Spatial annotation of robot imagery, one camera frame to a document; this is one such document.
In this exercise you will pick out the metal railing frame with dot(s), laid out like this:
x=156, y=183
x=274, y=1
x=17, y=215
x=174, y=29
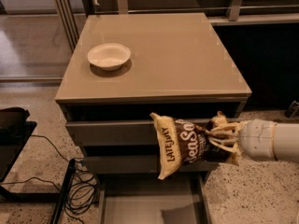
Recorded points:
x=220, y=12

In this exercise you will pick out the brown chip bag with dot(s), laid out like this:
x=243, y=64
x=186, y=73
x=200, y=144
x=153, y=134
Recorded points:
x=183, y=142

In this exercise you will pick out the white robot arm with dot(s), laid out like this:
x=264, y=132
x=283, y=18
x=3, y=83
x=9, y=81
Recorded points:
x=286, y=140

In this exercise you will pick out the grey top drawer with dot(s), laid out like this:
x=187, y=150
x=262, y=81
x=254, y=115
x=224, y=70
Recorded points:
x=112, y=133

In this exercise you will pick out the white paper bowl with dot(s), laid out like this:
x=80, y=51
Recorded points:
x=109, y=56

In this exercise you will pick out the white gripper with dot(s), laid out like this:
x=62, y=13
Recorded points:
x=256, y=139

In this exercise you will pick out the black side table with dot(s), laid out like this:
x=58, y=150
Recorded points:
x=10, y=152

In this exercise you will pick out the dark object on floor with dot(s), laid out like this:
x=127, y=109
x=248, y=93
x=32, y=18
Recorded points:
x=292, y=110

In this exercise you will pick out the grey drawer cabinet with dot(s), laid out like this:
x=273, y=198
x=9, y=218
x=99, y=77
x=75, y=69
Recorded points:
x=178, y=68

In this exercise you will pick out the grey middle drawer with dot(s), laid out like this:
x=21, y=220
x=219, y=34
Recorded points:
x=144, y=164

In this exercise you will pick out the grey bottom drawer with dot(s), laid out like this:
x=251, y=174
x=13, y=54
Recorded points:
x=144, y=199

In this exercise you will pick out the dark bag on table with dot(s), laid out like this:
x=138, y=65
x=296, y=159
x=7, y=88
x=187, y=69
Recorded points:
x=12, y=121

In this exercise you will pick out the grey drawer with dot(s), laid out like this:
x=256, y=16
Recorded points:
x=144, y=164
x=112, y=133
x=144, y=199

